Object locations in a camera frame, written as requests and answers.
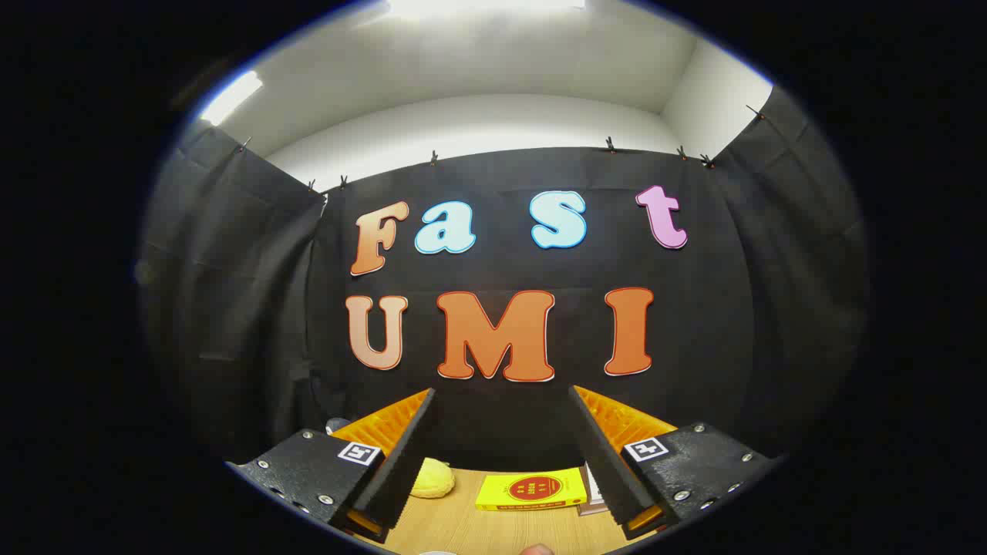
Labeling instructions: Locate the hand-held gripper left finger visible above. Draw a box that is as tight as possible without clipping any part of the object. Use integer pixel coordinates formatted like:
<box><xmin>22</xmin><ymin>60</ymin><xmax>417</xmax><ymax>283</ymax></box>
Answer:
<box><xmin>226</xmin><ymin>388</ymin><xmax>438</xmax><ymax>544</ymax></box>

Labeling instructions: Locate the yellow round plush toy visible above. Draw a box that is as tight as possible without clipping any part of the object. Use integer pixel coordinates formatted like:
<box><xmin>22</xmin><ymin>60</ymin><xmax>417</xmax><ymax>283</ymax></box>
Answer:
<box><xmin>409</xmin><ymin>457</ymin><xmax>456</xmax><ymax>500</ymax></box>

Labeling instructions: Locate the ceiling light panel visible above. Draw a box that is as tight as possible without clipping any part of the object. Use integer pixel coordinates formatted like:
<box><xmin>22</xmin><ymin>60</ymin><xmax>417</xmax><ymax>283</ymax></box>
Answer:
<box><xmin>199</xmin><ymin>71</ymin><xmax>264</xmax><ymax>126</ymax></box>
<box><xmin>386</xmin><ymin>0</ymin><xmax>587</xmax><ymax>20</ymax></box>

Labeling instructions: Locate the yellow book with red circle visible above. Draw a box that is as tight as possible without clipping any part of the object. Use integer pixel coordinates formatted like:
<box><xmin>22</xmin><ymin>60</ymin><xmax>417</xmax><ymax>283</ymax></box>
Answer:
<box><xmin>475</xmin><ymin>466</ymin><xmax>587</xmax><ymax>512</ymax></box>

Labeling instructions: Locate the row of black cloth clips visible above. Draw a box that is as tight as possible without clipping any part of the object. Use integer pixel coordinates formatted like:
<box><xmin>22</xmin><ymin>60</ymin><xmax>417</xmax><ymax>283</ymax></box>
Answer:
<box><xmin>235</xmin><ymin>104</ymin><xmax>768</xmax><ymax>193</ymax></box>

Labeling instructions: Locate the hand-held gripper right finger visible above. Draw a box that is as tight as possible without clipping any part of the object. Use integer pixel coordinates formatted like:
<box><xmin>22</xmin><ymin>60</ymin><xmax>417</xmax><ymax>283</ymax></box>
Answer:
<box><xmin>568</xmin><ymin>384</ymin><xmax>776</xmax><ymax>542</ymax></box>

